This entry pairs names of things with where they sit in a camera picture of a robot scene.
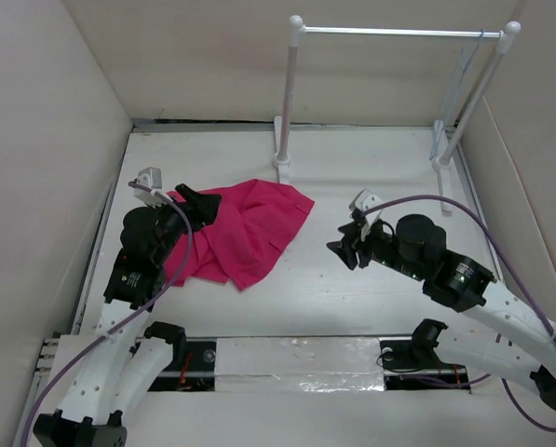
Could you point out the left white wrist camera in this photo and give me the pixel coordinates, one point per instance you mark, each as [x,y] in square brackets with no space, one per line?
[150,184]

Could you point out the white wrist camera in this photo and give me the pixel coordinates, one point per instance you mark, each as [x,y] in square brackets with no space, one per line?
[150,184]
[363,201]

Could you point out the white clothes rack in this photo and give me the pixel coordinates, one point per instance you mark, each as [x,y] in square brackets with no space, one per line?
[442,148]

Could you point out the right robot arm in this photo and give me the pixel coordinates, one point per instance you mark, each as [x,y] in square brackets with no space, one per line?
[416,248]

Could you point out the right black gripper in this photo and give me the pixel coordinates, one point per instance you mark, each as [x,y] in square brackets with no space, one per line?
[345,252]

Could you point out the light blue wire hanger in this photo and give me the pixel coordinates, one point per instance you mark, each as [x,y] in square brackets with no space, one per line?
[452,95]

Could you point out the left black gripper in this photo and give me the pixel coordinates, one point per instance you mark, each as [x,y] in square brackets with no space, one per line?
[203,209]

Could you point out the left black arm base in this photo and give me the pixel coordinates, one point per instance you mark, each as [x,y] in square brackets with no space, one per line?
[192,371]

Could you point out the silver taped centre panel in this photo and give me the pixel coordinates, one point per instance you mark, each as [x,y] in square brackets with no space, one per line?
[298,365]

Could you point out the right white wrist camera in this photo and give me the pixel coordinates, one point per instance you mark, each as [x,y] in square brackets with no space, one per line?
[363,201]

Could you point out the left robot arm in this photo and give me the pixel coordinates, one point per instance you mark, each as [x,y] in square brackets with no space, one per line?
[115,371]

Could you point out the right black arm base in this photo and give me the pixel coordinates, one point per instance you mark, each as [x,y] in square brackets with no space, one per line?
[403,370]

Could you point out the pink trousers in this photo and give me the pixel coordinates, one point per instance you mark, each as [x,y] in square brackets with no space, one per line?
[256,222]

